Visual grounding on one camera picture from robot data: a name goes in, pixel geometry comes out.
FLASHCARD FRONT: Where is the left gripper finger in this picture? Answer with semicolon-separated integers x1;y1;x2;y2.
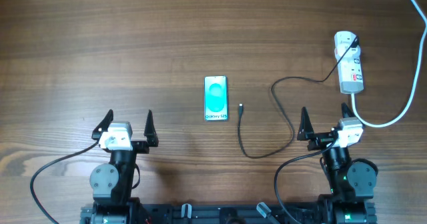
91;109;113;140
144;109;159;147

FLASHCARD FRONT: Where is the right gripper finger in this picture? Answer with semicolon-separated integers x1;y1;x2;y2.
341;103;355;118
297;107;315;141

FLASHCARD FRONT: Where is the black USB charging cable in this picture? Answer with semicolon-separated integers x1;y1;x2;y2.
237;35;360;159

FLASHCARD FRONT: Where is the cyan screen smartphone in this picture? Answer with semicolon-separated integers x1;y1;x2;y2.
204;75;229;121

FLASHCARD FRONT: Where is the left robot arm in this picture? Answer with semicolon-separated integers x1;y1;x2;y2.
80;109;159;224

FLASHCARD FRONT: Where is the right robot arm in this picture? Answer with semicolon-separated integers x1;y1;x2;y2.
297;103;378;224

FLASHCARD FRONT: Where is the white charger adapter plug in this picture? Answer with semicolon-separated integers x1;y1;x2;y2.
334;39;361;61

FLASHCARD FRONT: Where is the white power strip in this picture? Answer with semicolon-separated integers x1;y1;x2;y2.
334;31;364;94

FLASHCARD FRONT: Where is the black right camera cable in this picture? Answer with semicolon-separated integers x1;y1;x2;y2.
274;139;338;224

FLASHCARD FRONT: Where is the black camera cable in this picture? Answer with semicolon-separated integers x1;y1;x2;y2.
274;139;338;224
29;140;101;224

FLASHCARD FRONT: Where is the black left camera cable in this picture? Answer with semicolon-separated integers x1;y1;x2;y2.
29;140;101;224

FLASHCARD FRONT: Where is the white power strip cord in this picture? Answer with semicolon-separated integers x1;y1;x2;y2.
350;0;427;129

